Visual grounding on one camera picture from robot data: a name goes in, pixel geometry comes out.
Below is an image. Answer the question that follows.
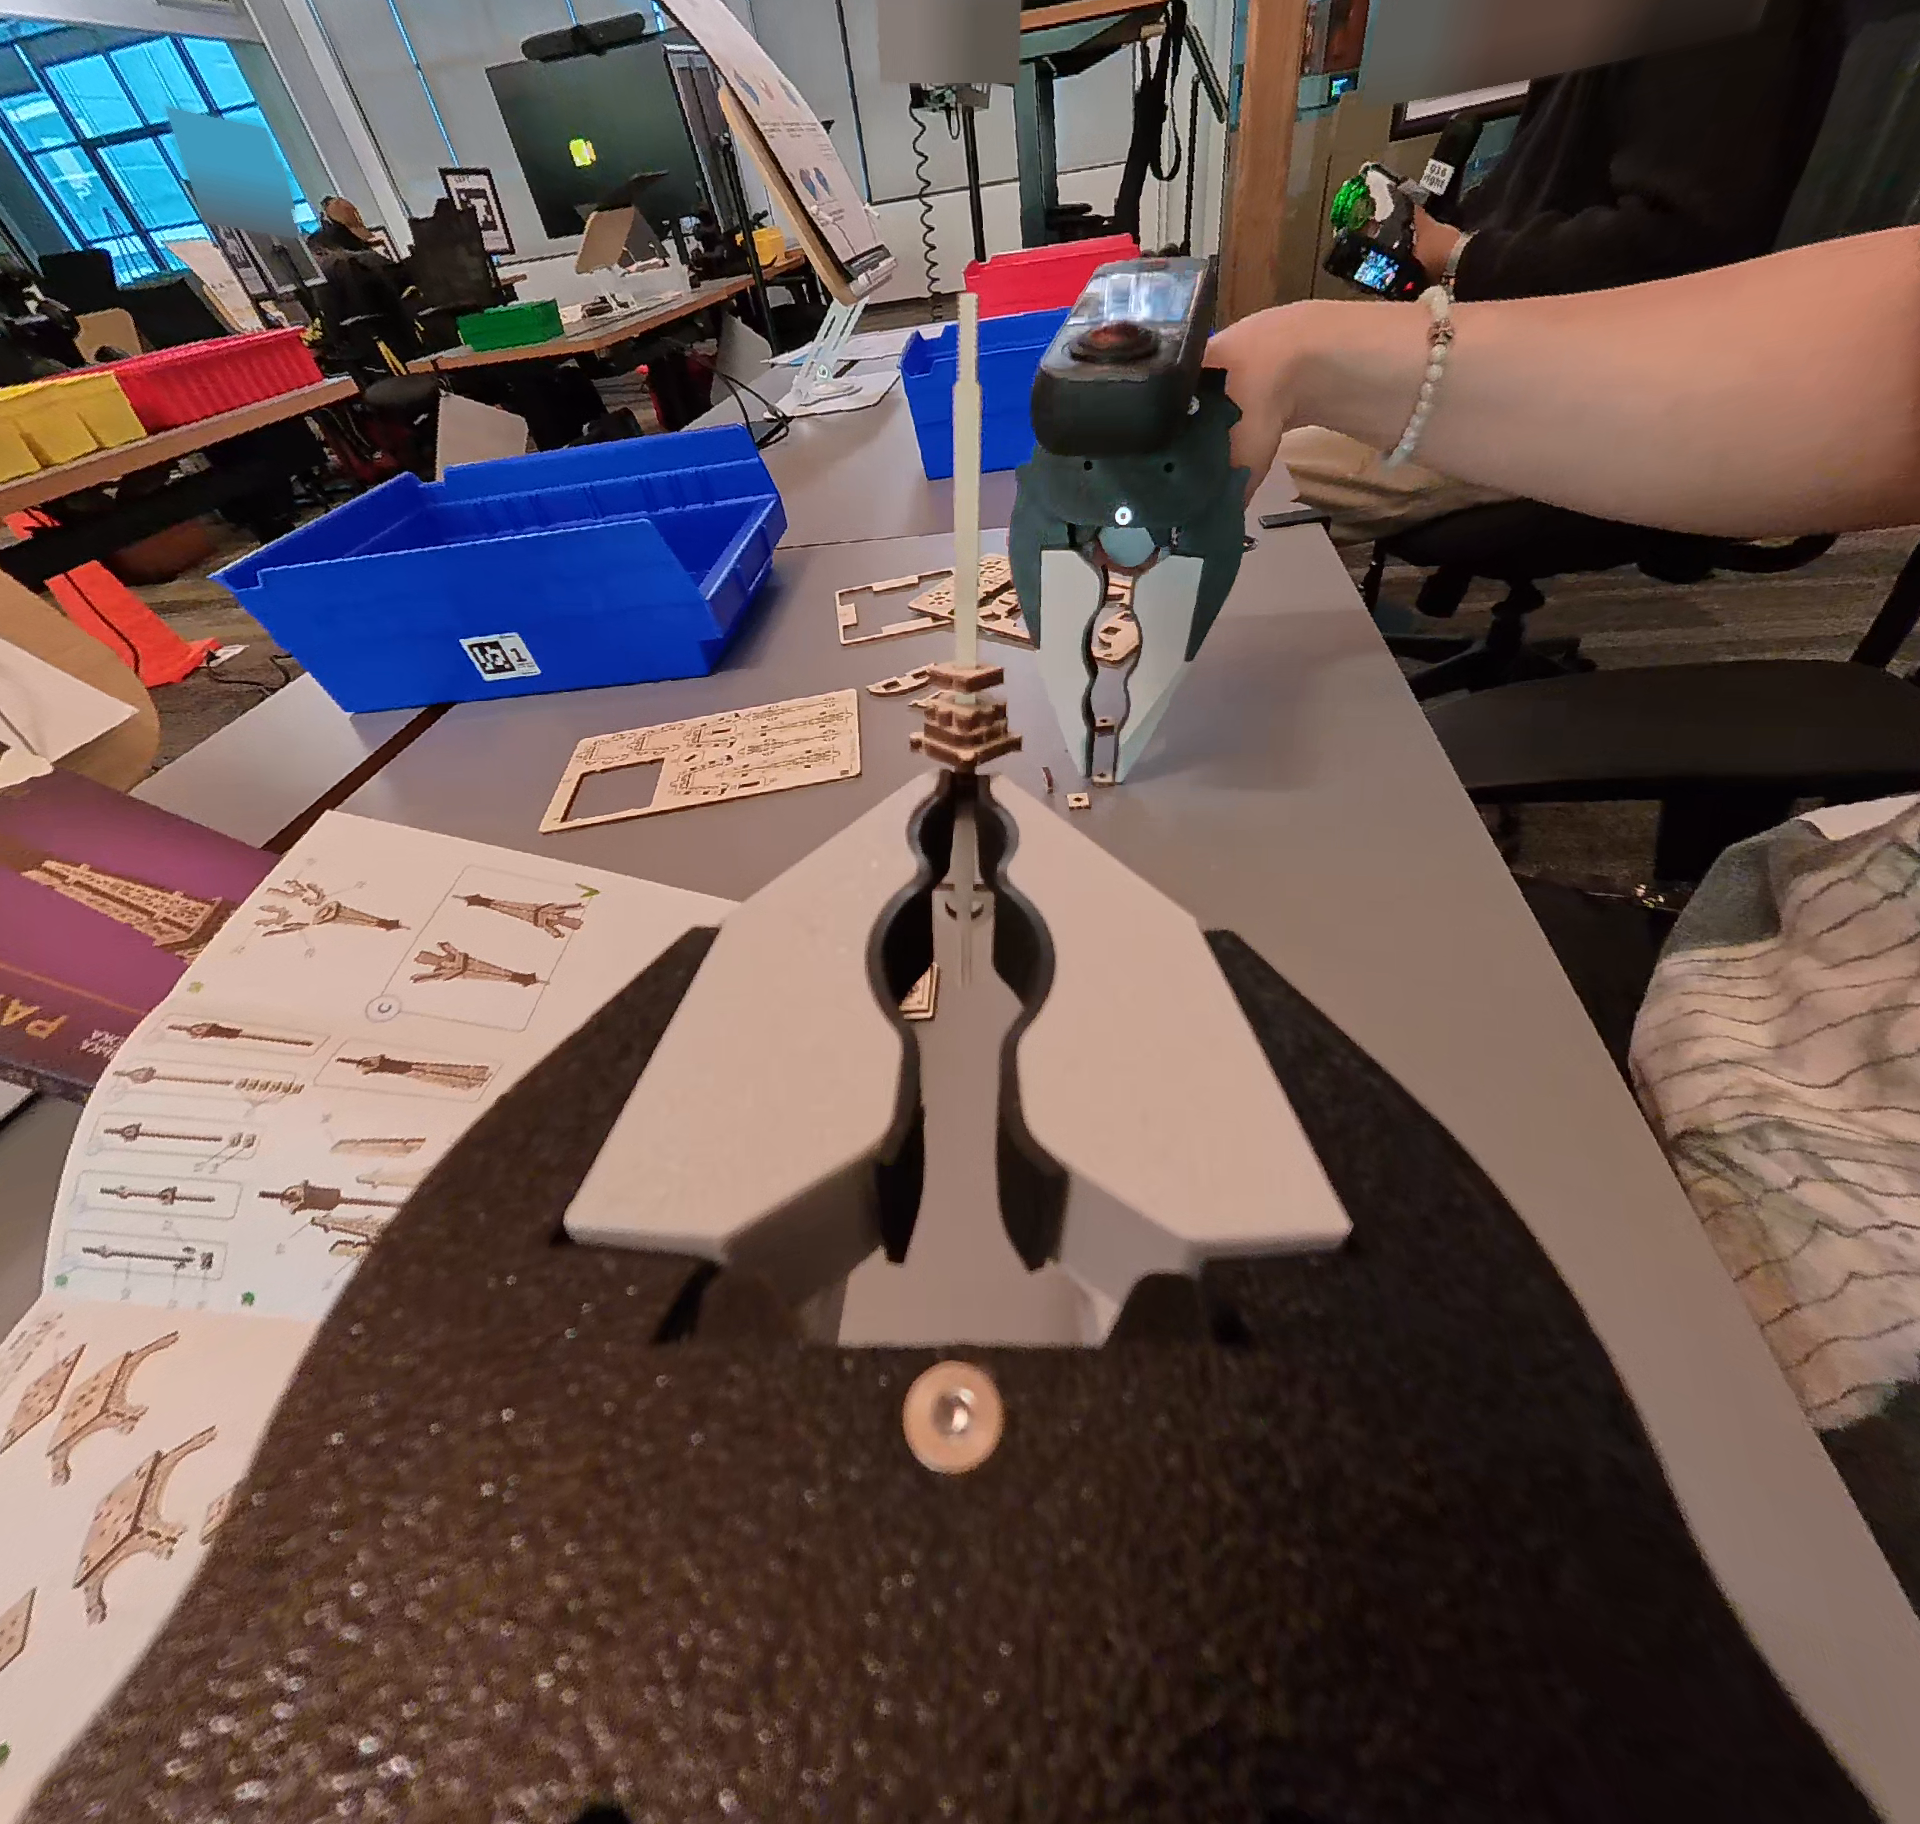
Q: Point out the purple puzzle box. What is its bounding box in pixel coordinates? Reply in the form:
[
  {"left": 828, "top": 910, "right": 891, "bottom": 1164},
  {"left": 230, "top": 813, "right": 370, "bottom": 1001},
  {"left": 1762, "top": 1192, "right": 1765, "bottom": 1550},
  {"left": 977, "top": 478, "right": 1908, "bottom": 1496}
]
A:
[{"left": 0, "top": 773, "right": 278, "bottom": 1097}]

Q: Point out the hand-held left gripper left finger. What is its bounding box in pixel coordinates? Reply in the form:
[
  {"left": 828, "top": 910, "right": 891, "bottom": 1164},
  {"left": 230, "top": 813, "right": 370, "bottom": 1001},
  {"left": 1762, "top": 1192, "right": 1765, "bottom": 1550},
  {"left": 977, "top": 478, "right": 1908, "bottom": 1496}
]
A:
[{"left": 563, "top": 768, "right": 953, "bottom": 1263}]

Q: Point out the black office chair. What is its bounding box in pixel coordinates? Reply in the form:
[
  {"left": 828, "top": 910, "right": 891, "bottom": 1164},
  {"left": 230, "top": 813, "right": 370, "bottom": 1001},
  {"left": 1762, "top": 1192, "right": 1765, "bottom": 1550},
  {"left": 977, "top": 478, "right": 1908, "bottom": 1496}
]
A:
[
  {"left": 1425, "top": 535, "right": 1920, "bottom": 881},
  {"left": 1356, "top": 510, "right": 1840, "bottom": 702}
]

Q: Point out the wooden puzzle sheet with arcs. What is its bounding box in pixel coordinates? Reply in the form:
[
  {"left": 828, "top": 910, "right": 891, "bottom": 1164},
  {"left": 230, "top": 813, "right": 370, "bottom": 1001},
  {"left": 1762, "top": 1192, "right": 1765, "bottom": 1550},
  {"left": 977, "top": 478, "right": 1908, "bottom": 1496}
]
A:
[{"left": 906, "top": 556, "right": 1048, "bottom": 652}]

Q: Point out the thin wooden frame offcut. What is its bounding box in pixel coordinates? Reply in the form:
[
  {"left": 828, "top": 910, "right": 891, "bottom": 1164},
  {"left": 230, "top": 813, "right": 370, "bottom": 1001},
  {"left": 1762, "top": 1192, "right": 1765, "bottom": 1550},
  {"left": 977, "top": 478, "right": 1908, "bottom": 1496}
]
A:
[{"left": 832, "top": 574, "right": 963, "bottom": 659}]

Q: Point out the person's right forearm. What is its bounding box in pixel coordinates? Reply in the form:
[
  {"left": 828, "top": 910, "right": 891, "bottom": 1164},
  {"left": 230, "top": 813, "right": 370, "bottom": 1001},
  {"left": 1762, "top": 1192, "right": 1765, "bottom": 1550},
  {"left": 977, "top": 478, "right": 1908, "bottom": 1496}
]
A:
[{"left": 1410, "top": 226, "right": 1920, "bottom": 543}]

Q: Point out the large blue storage bin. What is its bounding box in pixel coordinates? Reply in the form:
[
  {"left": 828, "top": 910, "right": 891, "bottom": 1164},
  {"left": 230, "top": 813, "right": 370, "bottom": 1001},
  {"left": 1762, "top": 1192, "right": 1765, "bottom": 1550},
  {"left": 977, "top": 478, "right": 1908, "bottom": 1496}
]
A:
[{"left": 210, "top": 425, "right": 788, "bottom": 717}]

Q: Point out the row of coloured storage bins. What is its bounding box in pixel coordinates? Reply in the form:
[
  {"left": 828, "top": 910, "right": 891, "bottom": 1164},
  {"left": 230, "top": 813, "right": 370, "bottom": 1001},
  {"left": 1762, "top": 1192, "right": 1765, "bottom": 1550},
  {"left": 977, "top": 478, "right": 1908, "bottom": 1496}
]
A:
[{"left": 0, "top": 324, "right": 325, "bottom": 483}]

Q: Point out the white bead bracelet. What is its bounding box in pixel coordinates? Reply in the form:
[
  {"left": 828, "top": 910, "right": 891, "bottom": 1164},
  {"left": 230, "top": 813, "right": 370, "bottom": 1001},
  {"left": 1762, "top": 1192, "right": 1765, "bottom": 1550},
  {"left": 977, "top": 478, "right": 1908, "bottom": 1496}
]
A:
[{"left": 1382, "top": 285, "right": 1459, "bottom": 474}]

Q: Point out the black computer monitor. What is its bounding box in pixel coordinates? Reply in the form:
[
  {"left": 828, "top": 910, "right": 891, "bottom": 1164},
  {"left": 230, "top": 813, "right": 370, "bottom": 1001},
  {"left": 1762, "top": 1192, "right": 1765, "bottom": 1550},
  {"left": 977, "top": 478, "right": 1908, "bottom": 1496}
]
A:
[{"left": 484, "top": 37, "right": 713, "bottom": 242}]

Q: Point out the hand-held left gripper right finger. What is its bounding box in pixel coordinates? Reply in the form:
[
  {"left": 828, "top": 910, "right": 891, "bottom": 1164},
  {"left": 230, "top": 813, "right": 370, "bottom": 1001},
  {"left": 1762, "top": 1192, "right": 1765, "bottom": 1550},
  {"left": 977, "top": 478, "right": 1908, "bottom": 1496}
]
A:
[{"left": 974, "top": 768, "right": 1355, "bottom": 1273}]

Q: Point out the small blue storage bin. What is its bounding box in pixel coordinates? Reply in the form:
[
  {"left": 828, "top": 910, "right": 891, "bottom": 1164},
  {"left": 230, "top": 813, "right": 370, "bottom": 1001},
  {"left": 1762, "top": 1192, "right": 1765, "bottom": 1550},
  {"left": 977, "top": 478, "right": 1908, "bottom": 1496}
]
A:
[{"left": 899, "top": 309, "right": 1082, "bottom": 483}]

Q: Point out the small wooden puzzle sheet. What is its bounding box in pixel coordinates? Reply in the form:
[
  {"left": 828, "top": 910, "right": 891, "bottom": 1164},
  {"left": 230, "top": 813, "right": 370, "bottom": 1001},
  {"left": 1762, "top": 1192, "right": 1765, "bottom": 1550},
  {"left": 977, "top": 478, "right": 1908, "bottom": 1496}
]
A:
[{"left": 540, "top": 689, "right": 863, "bottom": 837}]

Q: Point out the white articulated stand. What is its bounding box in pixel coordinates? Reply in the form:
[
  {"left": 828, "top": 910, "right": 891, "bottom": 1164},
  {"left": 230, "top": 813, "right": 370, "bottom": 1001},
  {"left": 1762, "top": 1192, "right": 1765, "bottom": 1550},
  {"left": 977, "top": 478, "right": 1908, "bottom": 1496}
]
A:
[{"left": 771, "top": 298, "right": 905, "bottom": 416}]

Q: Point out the orange traffic cone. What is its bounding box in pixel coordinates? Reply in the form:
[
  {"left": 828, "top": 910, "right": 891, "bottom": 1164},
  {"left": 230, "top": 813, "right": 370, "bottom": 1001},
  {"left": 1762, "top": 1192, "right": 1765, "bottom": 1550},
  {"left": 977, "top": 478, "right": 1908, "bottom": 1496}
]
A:
[{"left": 45, "top": 564, "right": 213, "bottom": 687}]

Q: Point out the person's right hand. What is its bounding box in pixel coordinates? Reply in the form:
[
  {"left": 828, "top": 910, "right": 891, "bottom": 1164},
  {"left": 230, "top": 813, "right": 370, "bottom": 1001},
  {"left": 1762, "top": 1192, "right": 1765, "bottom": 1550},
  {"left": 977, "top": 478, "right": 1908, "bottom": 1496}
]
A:
[{"left": 1204, "top": 294, "right": 1455, "bottom": 488}]

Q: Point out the wooden post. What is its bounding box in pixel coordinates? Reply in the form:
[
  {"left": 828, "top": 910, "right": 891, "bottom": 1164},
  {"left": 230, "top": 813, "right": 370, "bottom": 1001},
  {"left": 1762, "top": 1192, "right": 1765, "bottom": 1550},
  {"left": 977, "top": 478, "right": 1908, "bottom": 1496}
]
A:
[{"left": 1217, "top": 0, "right": 1323, "bottom": 333}]

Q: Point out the red storage bin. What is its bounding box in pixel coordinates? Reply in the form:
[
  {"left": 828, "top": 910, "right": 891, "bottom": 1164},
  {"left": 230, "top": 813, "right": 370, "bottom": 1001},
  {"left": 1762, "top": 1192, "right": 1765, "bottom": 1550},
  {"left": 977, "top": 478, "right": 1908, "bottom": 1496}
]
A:
[{"left": 963, "top": 248, "right": 1120, "bottom": 324}]

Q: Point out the folded paper instruction sheet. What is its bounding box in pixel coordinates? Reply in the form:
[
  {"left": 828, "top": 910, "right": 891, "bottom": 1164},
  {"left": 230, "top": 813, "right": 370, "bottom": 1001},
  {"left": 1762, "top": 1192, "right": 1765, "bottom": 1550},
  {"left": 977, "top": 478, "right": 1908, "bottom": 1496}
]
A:
[{"left": 0, "top": 811, "right": 737, "bottom": 1752}]

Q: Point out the thin wooden spire piece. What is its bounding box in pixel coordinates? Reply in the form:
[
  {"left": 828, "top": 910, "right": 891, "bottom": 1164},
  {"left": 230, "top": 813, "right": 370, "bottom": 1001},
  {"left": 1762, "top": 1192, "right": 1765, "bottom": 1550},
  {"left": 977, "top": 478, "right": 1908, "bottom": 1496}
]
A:
[{"left": 911, "top": 294, "right": 1015, "bottom": 1022}]

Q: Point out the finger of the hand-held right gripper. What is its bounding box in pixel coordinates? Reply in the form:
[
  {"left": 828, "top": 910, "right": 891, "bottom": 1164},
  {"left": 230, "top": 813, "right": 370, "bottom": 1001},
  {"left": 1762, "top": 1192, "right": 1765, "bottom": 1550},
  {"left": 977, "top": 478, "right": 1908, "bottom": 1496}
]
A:
[
  {"left": 1037, "top": 548, "right": 1124, "bottom": 788},
  {"left": 1108, "top": 549, "right": 1217, "bottom": 782}
]

